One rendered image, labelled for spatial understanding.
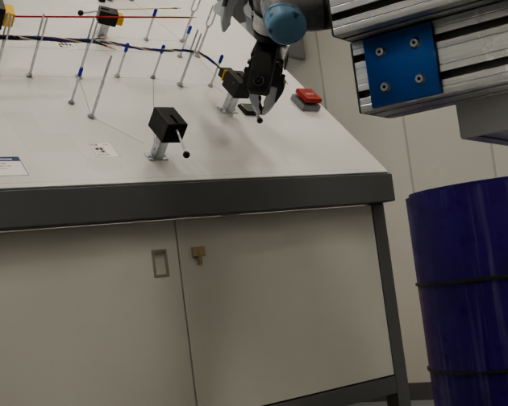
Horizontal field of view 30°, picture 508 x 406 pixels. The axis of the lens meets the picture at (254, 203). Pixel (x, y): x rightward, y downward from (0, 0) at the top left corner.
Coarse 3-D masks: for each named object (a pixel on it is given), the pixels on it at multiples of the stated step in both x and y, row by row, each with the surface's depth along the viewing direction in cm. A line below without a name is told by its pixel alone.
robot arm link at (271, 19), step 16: (272, 0) 175; (288, 0) 174; (304, 0) 174; (320, 0) 174; (272, 16) 172; (288, 16) 171; (304, 16) 173; (320, 16) 174; (272, 32) 173; (288, 32) 173; (304, 32) 174
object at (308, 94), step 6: (300, 90) 229; (306, 90) 230; (312, 90) 232; (300, 96) 229; (306, 96) 228; (312, 96) 229; (318, 96) 230; (306, 102) 227; (312, 102) 228; (318, 102) 230
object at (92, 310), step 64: (0, 256) 161; (64, 256) 168; (128, 256) 176; (0, 320) 159; (64, 320) 166; (128, 320) 174; (0, 384) 158; (64, 384) 165; (128, 384) 172; (192, 384) 181
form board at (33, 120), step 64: (64, 0) 230; (128, 0) 245; (192, 0) 261; (0, 64) 193; (64, 64) 203; (128, 64) 214; (192, 64) 227; (0, 128) 174; (64, 128) 182; (128, 128) 191; (192, 128) 201; (256, 128) 212; (320, 128) 224
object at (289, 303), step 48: (192, 240) 185; (240, 240) 193; (288, 240) 201; (336, 240) 209; (192, 288) 184; (240, 288) 191; (288, 288) 199; (336, 288) 207; (192, 336) 182; (240, 336) 189; (288, 336) 197; (336, 336) 205; (384, 336) 214; (240, 384) 188; (288, 384) 195; (336, 384) 203
